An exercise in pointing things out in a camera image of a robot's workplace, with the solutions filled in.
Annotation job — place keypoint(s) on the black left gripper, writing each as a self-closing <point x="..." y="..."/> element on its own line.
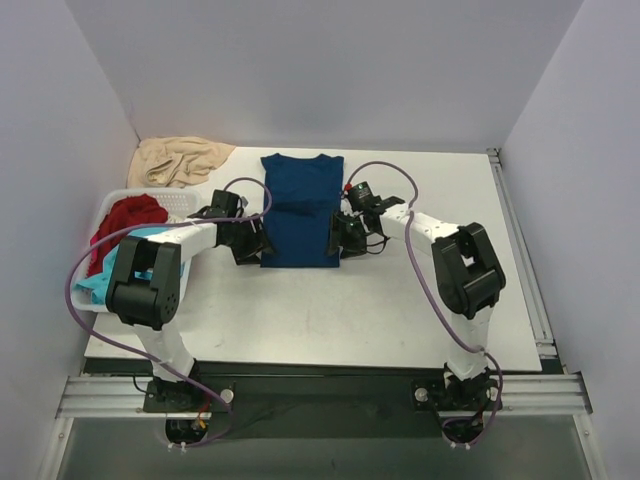
<point x="252" y="245"/>

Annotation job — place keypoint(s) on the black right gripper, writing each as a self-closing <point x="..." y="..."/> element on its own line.
<point x="345" y="240"/>

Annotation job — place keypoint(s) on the navy blue mickey t-shirt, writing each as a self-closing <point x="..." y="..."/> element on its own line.
<point x="305" y="194"/>

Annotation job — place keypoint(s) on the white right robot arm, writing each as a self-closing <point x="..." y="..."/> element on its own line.
<point x="456" y="266"/>

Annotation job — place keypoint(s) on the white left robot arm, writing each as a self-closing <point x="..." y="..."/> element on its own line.
<point x="145" y="287"/>

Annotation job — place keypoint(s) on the white plastic laundry basket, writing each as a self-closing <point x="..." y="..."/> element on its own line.
<point x="178" y="202"/>

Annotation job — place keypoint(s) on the red t-shirt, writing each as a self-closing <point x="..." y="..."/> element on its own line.
<point x="129" y="211"/>

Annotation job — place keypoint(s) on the beige t-shirt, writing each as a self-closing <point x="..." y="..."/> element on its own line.
<point x="176" y="162"/>

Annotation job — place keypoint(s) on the turquoise t-shirt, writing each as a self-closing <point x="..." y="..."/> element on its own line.
<point x="97" y="284"/>

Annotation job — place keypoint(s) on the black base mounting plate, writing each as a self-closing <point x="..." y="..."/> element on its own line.
<point x="215" y="419"/>

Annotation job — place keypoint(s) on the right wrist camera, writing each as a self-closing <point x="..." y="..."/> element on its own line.
<point x="362" y="200"/>

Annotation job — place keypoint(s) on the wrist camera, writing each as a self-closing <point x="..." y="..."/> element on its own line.
<point x="224" y="207"/>
<point x="362" y="200"/>

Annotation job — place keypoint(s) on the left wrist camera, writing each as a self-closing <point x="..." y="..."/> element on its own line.
<point x="224" y="207"/>

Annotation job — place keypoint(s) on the right side aluminium rail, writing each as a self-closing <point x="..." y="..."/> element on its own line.
<point x="537" y="313"/>

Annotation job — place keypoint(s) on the aluminium frame rail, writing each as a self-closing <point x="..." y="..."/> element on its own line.
<point x="523" y="395"/>

